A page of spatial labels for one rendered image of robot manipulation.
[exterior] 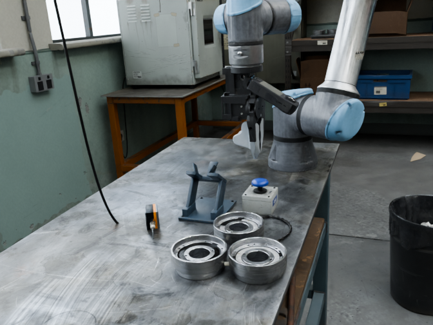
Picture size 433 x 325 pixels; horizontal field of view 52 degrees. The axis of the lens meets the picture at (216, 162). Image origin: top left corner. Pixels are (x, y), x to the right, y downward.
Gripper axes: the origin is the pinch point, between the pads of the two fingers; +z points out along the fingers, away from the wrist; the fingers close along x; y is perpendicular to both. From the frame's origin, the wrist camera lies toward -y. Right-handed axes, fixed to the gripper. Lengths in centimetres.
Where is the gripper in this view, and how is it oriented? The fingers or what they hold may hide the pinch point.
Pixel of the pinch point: (258, 153)
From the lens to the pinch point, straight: 102.5
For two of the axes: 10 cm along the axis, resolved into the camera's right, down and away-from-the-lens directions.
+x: -3.7, 3.1, -8.7
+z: 0.6, 9.5, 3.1
